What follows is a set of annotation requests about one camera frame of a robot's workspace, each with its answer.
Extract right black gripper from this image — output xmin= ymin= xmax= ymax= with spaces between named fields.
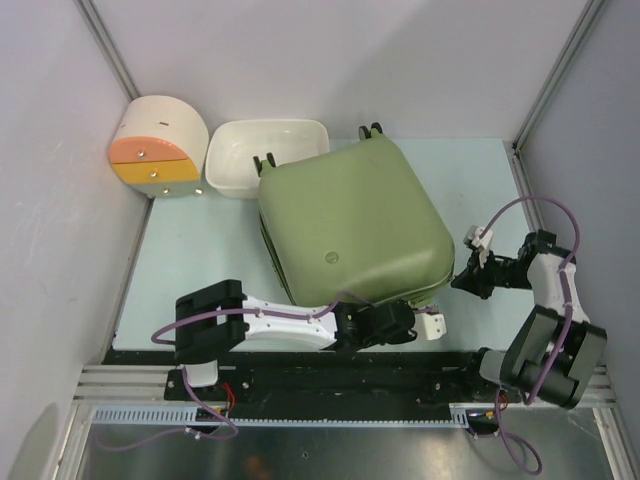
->
xmin=451 ymin=245 xmax=533 ymax=299

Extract green hard-shell suitcase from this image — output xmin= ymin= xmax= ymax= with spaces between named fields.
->
xmin=253 ymin=123 xmax=455 ymax=307

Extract white rectangular plastic basin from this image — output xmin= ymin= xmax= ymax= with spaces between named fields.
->
xmin=204 ymin=119 xmax=329 ymax=199

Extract cream drawer box orange fronts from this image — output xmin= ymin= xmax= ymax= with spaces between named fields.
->
xmin=108 ymin=95 xmax=210 ymax=198

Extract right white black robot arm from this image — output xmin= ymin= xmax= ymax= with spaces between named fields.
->
xmin=451 ymin=226 xmax=607 ymax=410

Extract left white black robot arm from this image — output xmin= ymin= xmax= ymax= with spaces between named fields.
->
xmin=174 ymin=280 xmax=417 ymax=400

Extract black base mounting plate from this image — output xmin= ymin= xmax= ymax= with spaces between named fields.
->
xmin=102 ymin=349 xmax=584 ymax=420

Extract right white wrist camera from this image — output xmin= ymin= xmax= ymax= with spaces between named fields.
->
xmin=463 ymin=225 xmax=494 ymax=268

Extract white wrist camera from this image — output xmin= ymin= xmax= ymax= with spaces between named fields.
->
xmin=463 ymin=225 xmax=494 ymax=268
xmin=415 ymin=312 xmax=447 ymax=341

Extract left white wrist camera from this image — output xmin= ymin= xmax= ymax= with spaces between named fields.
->
xmin=415 ymin=312 xmax=447 ymax=341

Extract white slotted cable duct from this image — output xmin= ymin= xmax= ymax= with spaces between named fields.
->
xmin=92 ymin=402 xmax=474 ymax=429

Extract aluminium frame rail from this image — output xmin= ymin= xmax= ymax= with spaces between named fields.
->
xmin=73 ymin=365 xmax=617 ymax=408

